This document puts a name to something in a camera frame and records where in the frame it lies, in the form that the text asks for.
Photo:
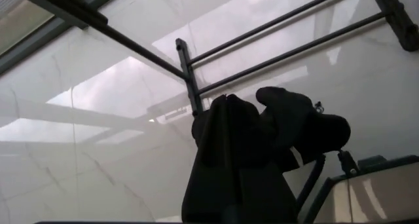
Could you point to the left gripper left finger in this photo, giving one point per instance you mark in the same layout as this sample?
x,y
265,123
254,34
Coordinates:
x,y
209,184

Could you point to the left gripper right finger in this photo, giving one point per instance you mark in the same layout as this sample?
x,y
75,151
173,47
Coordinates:
x,y
262,194

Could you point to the black garment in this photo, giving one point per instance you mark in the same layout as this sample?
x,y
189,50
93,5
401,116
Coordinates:
x,y
311,129

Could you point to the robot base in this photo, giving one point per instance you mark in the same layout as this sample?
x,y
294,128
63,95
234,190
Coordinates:
x,y
376,194

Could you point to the black clothes rack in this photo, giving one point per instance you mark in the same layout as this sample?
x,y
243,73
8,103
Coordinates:
x,y
190,73

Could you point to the window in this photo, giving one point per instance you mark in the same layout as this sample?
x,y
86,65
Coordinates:
x,y
19,24

